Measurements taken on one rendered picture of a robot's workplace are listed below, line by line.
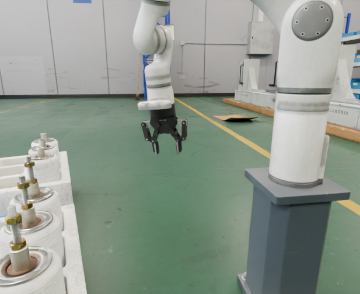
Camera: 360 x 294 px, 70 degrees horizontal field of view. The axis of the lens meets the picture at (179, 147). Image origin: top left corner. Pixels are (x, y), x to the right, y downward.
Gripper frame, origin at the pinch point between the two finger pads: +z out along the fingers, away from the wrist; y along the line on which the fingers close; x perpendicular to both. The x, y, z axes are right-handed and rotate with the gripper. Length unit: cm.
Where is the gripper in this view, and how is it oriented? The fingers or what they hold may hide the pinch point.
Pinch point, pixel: (167, 149)
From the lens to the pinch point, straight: 79.4
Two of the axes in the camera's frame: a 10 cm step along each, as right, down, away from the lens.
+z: 1.1, 9.3, 3.6
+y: -9.7, 0.2, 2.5
